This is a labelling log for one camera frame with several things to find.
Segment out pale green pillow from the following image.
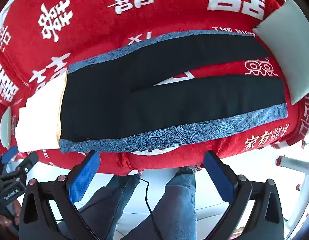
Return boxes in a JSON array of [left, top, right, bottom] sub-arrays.
[[0, 105, 13, 151], [252, 0, 309, 106]]

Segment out black cable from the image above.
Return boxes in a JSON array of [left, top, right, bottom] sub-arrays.
[[136, 172, 167, 240]]

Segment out red printed blanket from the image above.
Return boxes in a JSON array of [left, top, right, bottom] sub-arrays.
[[0, 0, 309, 177]]

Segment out person's left hand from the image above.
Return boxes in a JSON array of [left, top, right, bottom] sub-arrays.
[[0, 200, 21, 230]]

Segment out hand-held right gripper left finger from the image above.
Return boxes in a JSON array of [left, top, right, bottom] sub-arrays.
[[19, 150, 102, 240]]

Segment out person's leg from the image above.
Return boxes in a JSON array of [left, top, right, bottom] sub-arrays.
[[58, 172, 142, 240], [122, 166, 198, 240]]

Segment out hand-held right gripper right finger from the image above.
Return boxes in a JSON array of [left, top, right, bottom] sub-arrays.
[[203, 150, 285, 240]]

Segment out black pants with blue trim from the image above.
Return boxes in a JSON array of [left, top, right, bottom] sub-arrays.
[[59, 29, 288, 154]]

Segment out person's right leg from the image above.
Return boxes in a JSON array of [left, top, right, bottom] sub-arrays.
[[122, 166, 198, 240]]

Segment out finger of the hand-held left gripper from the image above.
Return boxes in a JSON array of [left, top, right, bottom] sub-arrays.
[[11, 152, 40, 180], [0, 145, 19, 166]]

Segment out cream folded cloth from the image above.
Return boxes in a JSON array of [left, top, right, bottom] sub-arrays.
[[15, 74, 68, 153]]

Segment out white furniture frame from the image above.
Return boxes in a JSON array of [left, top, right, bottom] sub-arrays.
[[277, 140, 309, 234]]

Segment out person's left leg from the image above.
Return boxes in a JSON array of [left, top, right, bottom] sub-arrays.
[[58, 172, 142, 240]]

